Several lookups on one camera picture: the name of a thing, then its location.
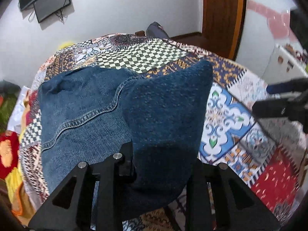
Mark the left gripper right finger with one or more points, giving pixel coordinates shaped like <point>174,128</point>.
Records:
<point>216,194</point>

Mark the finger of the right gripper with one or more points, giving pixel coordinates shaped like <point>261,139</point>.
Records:
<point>294,85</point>

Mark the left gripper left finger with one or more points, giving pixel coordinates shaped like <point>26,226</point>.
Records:
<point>88,195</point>

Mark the blue denim jacket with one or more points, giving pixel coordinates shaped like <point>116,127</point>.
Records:
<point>87,114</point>

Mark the white cardboard box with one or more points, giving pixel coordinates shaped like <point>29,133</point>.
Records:
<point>283,66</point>

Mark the yellow blanket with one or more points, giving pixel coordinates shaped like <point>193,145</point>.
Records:
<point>21,206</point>

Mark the patchwork bed quilt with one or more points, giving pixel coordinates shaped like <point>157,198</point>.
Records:
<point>254,148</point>

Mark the red plush toy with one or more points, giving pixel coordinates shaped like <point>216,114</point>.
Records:
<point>9,153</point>

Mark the brown wooden door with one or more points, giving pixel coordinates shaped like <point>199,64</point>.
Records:
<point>222,26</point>

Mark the grey blue backpack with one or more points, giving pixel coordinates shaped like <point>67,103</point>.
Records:
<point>155,30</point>

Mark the yellow headboard cushion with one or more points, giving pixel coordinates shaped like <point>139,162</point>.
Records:
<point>65,45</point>

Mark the small black wall monitor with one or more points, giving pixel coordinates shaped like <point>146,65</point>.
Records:
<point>45,8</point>

